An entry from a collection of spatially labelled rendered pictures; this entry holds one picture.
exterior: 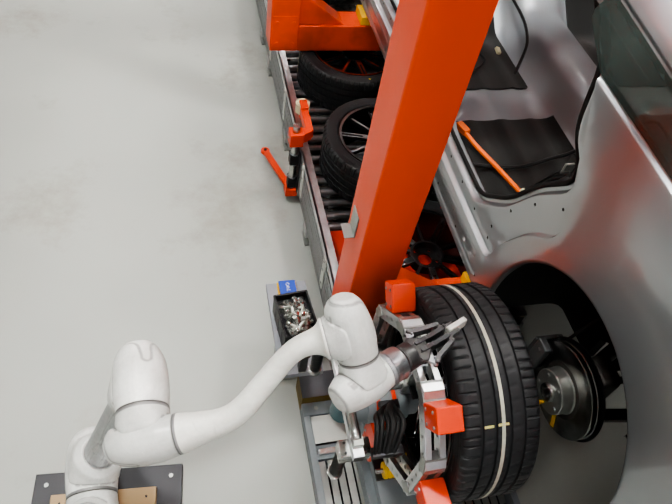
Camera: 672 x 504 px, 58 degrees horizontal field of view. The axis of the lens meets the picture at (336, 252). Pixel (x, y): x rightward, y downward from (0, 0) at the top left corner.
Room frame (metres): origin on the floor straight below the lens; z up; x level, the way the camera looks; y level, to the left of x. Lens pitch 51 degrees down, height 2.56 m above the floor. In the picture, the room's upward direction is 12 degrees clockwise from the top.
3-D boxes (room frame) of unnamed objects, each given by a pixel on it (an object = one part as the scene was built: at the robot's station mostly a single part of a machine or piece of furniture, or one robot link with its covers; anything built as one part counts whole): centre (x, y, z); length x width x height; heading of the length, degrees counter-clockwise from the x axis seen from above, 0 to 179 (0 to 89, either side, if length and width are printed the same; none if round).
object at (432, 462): (0.87, -0.29, 0.85); 0.54 x 0.07 x 0.54; 21
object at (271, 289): (1.28, 0.11, 0.44); 0.43 x 0.17 x 0.03; 21
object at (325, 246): (2.48, 0.30, 0.28); 2.47 x 0.09 x 0.22; 21
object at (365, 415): (0.85, -0.23, 0.85); 0.21 x 0.14 x 0.14; 111
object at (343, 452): (0.64, -0.16, 0.93); 0.09 x 0.05 x 0.05; 111
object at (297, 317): (1.27, 0.10, 0.51); 0.20 x 0.14 x 0.13; 26
